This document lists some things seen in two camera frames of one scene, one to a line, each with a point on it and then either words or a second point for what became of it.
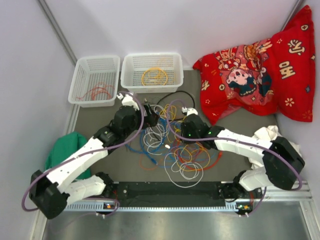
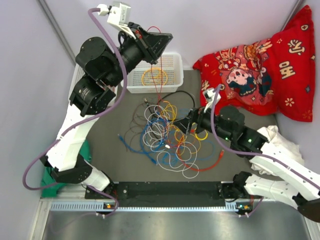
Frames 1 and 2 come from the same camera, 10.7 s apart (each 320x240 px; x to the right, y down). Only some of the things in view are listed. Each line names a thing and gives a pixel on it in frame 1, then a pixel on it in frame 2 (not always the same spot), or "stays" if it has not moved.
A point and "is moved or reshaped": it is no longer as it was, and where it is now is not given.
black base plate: [168, 191] stays
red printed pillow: [276, 75] stays
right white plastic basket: [152, 72] stays
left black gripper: [151, 119] to [146, 42]
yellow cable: [154, 84] stays
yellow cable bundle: [192, 157] is moved or reshaped
